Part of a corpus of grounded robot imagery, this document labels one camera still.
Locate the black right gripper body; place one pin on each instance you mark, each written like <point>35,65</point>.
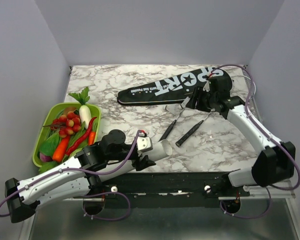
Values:
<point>204,102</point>

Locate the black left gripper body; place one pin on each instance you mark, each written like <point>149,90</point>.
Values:
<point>122,155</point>

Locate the white plastic shuttlecock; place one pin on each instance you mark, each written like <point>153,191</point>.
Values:
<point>174,109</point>
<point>184,103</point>

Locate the black sport racket bag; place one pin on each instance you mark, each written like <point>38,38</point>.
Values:
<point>171,90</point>

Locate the black-handled badminton racket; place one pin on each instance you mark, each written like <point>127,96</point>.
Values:
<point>181,141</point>
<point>170,127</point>

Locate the white shuttlecock tube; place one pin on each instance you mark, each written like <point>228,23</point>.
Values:
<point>161,150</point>

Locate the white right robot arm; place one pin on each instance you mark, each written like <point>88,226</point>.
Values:
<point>276,159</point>

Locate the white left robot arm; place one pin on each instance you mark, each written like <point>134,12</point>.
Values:
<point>78,175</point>

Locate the small orange carrot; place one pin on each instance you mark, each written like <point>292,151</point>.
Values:
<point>91,138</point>

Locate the red chili pepper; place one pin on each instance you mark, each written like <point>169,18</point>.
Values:
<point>81,138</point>

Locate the white radish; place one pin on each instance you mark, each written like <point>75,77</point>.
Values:
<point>85,115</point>

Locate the red cherry tomato bunch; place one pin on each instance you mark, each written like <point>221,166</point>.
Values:
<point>66,124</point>

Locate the green leafy vegetable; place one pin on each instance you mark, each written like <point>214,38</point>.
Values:
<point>49,146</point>

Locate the purple onion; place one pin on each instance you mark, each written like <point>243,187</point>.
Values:
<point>45,158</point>

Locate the green vegetable tray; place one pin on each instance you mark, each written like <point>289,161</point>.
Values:
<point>46,132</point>

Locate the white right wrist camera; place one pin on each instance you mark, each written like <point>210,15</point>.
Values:
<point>209,86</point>

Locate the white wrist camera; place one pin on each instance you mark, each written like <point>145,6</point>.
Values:
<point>144,144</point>
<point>209,86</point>

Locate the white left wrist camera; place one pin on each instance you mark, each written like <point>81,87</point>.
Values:
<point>144,144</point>

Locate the aluminium frame rail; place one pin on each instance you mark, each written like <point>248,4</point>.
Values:
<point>258,193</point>

